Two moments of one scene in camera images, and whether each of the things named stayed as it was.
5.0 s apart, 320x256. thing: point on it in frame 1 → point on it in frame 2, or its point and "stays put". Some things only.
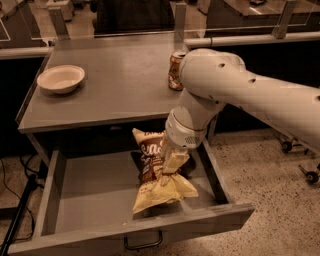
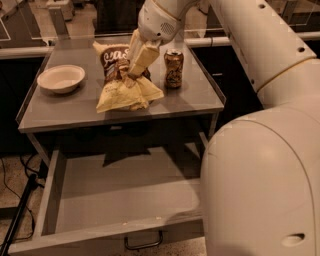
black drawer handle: (142, 245) stays put
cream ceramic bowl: (60, 79) stays put
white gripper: (181, 134) → (156, 24)
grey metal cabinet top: (99, 81) stays put
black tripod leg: (19, 212) stays put
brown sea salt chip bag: (157, 187) → (121, 89)
